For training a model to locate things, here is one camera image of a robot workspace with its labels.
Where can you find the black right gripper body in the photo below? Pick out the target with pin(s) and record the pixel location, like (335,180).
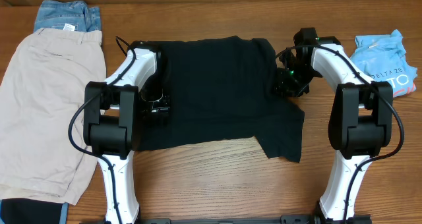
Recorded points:
(295,82)

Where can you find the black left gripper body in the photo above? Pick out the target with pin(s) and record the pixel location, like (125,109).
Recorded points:
(153,101)

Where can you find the black t-shirt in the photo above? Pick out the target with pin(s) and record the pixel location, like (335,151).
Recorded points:
(222,89)

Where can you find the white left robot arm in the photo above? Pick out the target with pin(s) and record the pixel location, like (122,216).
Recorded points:
(116,109)

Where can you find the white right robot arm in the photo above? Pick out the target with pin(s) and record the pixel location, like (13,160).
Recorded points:
(360,122)

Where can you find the light blue printed t-shirt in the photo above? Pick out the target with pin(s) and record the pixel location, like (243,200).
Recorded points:
(383,58)

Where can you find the beige shorts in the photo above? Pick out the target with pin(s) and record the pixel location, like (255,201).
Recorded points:
(42,146)

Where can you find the blue denim jeans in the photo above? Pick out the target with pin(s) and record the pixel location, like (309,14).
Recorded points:
(74,16)

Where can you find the black garment with blue trim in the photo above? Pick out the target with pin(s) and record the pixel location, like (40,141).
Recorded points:
(25,211)

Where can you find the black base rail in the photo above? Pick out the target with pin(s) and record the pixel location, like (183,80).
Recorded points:
(284,219)

